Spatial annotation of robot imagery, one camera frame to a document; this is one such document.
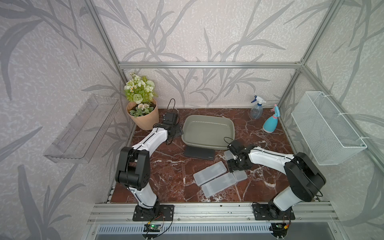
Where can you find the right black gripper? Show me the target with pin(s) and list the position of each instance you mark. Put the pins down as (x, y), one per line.
(231, 167)

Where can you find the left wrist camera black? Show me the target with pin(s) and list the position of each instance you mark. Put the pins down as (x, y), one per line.
(170, 118)

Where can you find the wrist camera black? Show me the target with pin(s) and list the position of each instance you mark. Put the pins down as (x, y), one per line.
(235, 147)
(170, 118)

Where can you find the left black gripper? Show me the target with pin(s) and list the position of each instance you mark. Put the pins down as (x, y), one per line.
(179, 131)

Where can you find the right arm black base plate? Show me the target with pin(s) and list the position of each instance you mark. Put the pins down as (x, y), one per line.
(269, 212)

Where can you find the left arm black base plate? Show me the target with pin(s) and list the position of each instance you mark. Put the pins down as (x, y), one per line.
(157, 213)

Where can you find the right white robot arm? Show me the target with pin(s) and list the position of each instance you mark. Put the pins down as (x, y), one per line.
(305, 179)

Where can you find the clear spray bottle blue nozzle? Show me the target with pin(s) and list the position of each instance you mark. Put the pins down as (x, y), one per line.
(257, 110)

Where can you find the translucent pencil case front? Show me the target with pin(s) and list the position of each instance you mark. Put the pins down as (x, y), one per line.
(219, 184)

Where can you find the potted artificial flower plant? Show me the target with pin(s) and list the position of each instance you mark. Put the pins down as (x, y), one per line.
(142, 107)

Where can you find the white wire mesh basket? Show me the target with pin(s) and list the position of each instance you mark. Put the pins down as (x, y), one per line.
(330, 137)

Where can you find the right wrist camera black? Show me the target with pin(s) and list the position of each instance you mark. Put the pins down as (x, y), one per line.
(235, 147)

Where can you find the right circuit board with wires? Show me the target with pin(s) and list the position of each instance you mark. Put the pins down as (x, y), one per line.
(279, 231)

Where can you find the left green circuit board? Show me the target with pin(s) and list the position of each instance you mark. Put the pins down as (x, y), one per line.
(152, 228)

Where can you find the translucent pencil case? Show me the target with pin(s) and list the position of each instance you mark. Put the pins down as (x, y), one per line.
(239, 175)
(209, 173)
(219, 184)

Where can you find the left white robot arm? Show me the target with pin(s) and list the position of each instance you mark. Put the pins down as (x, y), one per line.
(134, 170)

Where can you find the teal spray bottle pink nozzle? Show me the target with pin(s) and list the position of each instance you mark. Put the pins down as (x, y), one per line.
(271, 123)

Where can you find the black pencil case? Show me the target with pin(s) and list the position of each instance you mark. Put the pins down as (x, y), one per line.
(199, 153)

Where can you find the clear acrylic wall shelf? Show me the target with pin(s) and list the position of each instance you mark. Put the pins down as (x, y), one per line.
(78, 142)

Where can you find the aluminium frame rail front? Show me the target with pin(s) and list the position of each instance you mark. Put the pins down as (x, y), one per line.
(314, 212)

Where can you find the grey-green plastic storage box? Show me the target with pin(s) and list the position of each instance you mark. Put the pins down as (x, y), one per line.
(208, 132)

